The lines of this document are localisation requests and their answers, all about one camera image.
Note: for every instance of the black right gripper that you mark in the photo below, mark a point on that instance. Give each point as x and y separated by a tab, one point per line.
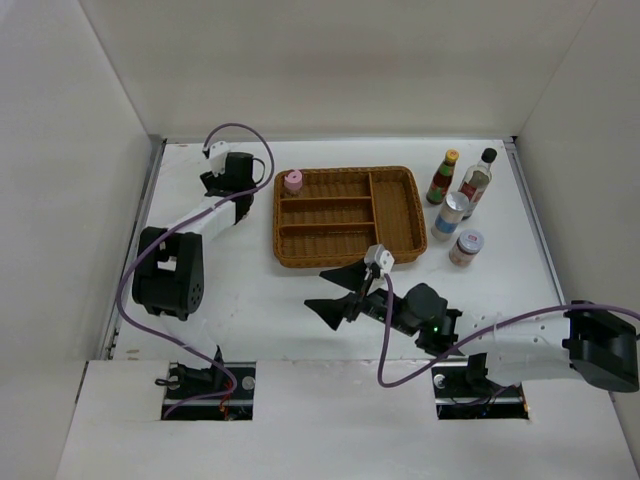
332	311

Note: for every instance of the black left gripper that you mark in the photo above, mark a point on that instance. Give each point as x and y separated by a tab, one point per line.
213	182

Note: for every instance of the pink lid spice jar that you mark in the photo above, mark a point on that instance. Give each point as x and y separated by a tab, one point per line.
293	183

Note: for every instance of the red sauce bottle yellow cap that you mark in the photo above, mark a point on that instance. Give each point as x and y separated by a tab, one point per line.
442	178

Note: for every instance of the white can silver lid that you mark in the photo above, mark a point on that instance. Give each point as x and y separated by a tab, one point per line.
450	215

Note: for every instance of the clear bottle black cap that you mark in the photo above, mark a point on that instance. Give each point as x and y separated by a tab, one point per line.
476	180

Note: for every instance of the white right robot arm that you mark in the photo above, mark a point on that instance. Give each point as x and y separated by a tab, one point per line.
581	341

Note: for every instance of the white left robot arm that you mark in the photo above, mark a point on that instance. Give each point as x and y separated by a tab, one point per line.
168	275

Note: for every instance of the wicker divided basket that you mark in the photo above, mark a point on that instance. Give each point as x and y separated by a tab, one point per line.
341	212

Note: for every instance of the small jar red white lid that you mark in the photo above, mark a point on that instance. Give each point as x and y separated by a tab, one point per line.
467	246

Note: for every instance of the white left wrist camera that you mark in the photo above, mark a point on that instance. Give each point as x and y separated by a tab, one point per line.
216	154

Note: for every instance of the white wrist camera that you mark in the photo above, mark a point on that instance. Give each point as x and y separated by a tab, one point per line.
216	154
379	260

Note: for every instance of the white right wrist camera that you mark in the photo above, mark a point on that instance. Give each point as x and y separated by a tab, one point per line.
379	260

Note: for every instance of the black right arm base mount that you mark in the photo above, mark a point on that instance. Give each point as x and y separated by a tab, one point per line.
464	380

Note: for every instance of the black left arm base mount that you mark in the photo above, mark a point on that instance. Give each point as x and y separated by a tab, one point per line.
185	382

